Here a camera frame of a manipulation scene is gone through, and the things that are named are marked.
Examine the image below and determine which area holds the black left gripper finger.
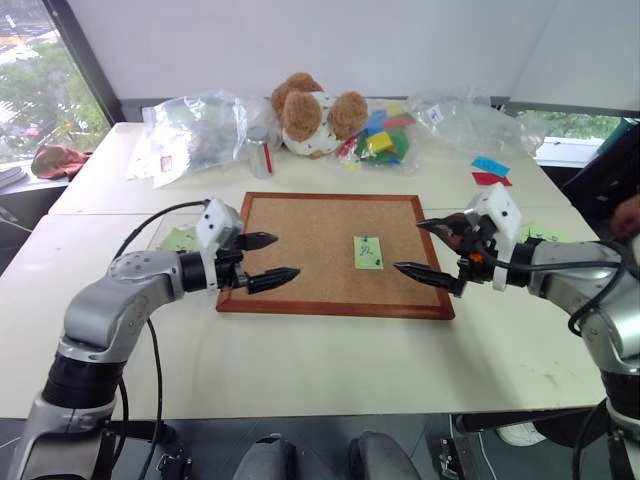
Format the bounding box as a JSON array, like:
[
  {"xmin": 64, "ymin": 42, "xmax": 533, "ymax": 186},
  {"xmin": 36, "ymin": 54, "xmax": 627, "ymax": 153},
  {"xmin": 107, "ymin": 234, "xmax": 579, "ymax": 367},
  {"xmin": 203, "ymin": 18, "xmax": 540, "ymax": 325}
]
[
  {"xmin": 247, "ymin": 267, "xmax": 302, "ymax": 296},
  {"xmin": 243, "ymin": 231, "xmax": 280, "ymax": 253}
]

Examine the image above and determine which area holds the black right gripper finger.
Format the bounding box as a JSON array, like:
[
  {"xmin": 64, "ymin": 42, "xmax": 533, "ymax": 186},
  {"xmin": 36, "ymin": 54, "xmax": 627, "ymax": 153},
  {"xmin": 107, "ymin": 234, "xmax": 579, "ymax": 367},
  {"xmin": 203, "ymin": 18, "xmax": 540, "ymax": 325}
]
[
  {"xmin": 393, "ymin": 261, "xmax": 460, "ymax": 297},
  {"xmin": 415, "ymin": 211, "xmax": 470, "ymax": 251}
]

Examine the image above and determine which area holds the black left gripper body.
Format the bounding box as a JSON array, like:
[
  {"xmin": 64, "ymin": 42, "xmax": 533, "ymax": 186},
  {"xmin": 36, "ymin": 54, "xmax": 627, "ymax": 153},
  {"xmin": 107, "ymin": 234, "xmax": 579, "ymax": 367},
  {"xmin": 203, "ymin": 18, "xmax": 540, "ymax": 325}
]
[{"xmin": 214, "ymin": 232, "xmax": 251, "ymax": 292}]

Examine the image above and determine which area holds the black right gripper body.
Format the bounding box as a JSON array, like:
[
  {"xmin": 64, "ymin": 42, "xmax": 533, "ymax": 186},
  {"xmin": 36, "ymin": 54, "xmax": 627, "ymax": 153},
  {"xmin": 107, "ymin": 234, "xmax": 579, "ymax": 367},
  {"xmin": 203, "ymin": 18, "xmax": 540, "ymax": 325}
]
[{"xmin": 451, "ymin": 226, "xmax": 499, "ymax": 297}]

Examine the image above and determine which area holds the wood framed cork board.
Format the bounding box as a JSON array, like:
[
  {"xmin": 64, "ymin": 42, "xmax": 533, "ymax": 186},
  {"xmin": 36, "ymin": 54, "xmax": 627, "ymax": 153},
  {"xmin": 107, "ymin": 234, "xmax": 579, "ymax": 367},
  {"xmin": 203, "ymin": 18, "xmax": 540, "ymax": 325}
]
[{"xmin": 215, "ymin": 192, "xmax": 457, "ymax": 322}]

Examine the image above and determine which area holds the green card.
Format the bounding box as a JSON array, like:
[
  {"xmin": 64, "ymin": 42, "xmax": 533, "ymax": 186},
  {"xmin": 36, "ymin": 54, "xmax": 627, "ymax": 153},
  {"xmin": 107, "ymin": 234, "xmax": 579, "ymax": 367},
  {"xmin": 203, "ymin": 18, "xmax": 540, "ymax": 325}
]
[
  {"xmin": 516, "ymin": 221, "xmax": 572, "ymax": 245},
  {"xmin": 159, "ymin": 225, "xmax": 202, "ymax": 254},
  {"xmin": 352, "ymin": 235, "xmax": 386, "ymax": 271}
]

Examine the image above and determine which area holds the red card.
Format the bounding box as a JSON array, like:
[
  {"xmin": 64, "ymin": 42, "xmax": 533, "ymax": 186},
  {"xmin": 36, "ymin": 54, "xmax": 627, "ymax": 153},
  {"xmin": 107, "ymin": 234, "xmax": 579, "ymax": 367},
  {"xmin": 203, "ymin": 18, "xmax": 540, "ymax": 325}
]
[{"xmin": 470, "ymin": 171, "xmax": 516, "ymax": 188}]

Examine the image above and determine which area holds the blue card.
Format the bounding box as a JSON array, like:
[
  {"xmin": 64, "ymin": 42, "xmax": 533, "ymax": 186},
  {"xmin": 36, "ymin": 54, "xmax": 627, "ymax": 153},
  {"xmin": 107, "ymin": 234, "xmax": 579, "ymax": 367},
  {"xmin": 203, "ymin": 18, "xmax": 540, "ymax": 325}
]
[{"xmin": 470, "ymin": 155, "xmax": 512, "ymax": 178}]

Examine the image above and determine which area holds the person's hand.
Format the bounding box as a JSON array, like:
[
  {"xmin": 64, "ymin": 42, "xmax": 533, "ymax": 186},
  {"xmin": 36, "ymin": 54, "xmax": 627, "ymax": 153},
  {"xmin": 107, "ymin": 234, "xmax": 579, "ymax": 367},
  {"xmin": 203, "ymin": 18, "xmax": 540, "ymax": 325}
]
[{"xmin": 610, "ymin": 195, "xmax": 640, "ymax": 242}]

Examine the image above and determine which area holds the plastic bag of coloured blocks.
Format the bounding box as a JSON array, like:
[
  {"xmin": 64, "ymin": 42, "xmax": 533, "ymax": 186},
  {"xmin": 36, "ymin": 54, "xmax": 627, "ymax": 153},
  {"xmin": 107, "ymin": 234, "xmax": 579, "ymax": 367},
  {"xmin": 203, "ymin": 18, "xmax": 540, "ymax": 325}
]
[{"xmin": 336, "ymin": 101, "xmax": 427, "ymax": 177}]

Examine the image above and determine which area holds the large crumpled clear plastic bag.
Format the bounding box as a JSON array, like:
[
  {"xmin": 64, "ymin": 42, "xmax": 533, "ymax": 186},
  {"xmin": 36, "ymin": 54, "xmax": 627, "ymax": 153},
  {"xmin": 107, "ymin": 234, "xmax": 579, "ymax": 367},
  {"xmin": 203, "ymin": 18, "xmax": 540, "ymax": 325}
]
[{"xmin": 406, "ymin": 86, "xmax": 549, "ymax": 162}]

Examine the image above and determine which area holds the yellow foam block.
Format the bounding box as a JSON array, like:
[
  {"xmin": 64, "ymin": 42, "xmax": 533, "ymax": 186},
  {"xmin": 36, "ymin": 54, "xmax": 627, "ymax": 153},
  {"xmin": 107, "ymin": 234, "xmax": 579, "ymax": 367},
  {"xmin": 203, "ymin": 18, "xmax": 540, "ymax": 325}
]
[{"xmin": 365, "ymin": 131, "xmax": 395, "ymax": 155}]

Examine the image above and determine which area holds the clear plastic bag red label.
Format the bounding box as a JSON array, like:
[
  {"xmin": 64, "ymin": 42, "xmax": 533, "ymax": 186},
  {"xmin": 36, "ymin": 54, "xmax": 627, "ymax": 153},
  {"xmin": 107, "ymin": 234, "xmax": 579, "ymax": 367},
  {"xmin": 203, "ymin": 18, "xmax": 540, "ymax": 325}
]
[{"xmin": 126, "ymin": 89, "xmax": 274, "ymax": 190}]

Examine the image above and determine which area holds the brown white teddy bear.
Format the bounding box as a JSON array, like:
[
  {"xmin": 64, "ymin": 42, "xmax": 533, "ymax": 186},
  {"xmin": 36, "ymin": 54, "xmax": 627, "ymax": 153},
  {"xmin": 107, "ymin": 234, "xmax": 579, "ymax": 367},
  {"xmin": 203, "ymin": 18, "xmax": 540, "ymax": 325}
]
[{"xmin": 270, "ymin": 72, "xmax": 370, "ymax": 160}]

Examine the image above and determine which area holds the dark clothed person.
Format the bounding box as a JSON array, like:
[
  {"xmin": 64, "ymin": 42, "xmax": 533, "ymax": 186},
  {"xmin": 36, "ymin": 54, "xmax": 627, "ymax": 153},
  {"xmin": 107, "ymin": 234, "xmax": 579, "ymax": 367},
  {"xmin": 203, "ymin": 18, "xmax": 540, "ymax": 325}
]
[{"xmin": 558, "ymin": 144, "xmax": 640, "ymax": 246}]

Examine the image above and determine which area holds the grey rounded shape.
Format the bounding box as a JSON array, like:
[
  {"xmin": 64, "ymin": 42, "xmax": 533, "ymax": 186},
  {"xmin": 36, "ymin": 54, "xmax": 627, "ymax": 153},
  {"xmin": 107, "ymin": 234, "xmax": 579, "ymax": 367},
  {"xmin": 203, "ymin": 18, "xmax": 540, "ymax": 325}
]
[
  {"xmin": 348, "ymin": 430, "xmax": 422, "ymax": 480},
  {"xmin": 231, "ymin": 433, "xmax": 297, "ymax": 480}
]

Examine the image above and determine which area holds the white shoe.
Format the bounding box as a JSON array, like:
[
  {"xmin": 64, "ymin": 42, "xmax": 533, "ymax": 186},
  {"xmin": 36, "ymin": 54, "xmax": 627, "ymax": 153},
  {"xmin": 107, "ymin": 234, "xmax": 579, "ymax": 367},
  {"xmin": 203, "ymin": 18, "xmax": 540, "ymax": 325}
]
[{"xmin": 496, "ymin": 421, "xmax": 547, "ymax": 448}]

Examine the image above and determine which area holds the brown cloth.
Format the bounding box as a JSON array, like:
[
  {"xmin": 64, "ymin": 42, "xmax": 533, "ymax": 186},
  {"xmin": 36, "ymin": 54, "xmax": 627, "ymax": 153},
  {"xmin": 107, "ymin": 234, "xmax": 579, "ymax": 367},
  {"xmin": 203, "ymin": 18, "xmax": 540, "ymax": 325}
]
[{"xmin": 30, "ymin": 143, "xmax": 95, "ymax": 181}]

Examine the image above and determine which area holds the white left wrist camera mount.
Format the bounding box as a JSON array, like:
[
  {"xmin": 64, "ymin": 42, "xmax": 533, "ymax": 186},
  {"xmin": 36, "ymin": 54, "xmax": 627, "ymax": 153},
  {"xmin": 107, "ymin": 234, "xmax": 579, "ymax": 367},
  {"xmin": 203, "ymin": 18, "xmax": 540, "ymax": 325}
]
[{"xmin": 194, "ymin": 198, "xmax": 245, "ymax": 297}]

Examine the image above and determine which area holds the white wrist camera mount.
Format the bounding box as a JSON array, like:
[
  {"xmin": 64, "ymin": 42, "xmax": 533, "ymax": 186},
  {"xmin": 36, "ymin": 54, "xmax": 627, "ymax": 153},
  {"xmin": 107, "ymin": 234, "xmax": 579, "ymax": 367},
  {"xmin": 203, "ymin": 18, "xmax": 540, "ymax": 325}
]
[
  {"xmin": 194, "ymin": 198, "xmax": 245, "ymax": 297},
  {"xmin": 461, "ymin": 182, "xmax": 524, "ymax": 293}
]

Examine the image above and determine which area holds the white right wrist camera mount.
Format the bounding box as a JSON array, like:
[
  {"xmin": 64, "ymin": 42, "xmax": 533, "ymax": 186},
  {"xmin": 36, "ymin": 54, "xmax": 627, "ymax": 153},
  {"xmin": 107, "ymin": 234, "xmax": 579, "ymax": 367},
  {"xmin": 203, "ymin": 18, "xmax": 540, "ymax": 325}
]
[{"xmin": 461, "ymin": 182, "xmax": 524, "ymax": 293}]

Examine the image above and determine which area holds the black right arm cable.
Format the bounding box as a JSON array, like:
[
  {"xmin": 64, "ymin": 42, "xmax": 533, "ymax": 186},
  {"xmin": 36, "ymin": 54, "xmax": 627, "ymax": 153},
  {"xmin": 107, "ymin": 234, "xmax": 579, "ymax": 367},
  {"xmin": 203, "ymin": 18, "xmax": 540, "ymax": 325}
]
[{"xmin": 472, "ymin": 239, "xmax": 632, "ymax": 339}]

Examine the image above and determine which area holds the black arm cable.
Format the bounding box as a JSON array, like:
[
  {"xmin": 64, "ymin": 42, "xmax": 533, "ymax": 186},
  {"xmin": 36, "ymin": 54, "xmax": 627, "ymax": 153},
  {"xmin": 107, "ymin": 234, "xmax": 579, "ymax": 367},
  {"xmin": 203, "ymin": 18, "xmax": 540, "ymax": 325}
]
[
  {"xmin": 472, "ymin": 239, "xmax": 632, "ymax": 339},
  {"xmin": 112, "ymin": 198, "xmax": 211, "ymax": 480}
]

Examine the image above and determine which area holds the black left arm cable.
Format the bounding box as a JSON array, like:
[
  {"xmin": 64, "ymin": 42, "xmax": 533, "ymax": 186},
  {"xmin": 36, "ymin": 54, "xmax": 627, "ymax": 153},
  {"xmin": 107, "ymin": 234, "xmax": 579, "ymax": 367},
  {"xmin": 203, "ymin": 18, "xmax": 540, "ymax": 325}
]
[{"xmin": 112, "ymin": 198, "xmax": 211, "ymax": 480}]

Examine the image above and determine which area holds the black table leg bracket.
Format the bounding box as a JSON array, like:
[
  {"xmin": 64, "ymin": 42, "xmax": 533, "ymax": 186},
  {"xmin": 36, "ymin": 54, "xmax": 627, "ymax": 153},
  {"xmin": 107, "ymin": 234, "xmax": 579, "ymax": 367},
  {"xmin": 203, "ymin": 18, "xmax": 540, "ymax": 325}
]
[
  {"xmin": 156, "ymin": 451, "xmax": 194, "ymax": 480},
  {"xmin": 438, "ymin": 436, "xmax": 467, "ymax": 480}
]

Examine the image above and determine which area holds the black window frame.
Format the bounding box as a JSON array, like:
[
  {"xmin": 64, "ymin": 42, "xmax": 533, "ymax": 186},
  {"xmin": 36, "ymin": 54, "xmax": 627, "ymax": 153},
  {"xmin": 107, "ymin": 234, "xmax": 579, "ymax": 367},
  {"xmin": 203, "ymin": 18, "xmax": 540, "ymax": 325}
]
[{"xmin": 41, "ymin": 0, "xmax": 127, "ymax": 124}]

